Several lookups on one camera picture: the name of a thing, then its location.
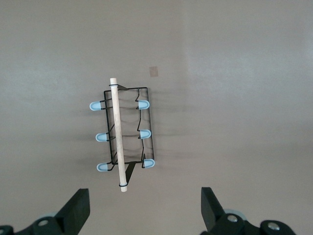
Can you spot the brown tape square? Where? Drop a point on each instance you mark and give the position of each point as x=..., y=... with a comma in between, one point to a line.
x=154, y=71

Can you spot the brown table cover sheet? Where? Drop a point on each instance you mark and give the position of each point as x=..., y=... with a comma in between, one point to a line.
x=220, y=98

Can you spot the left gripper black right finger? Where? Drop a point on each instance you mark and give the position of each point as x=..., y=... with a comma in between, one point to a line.
x=215, y=218

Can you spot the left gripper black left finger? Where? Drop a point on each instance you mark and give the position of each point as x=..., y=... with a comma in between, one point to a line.
x=71, y=215

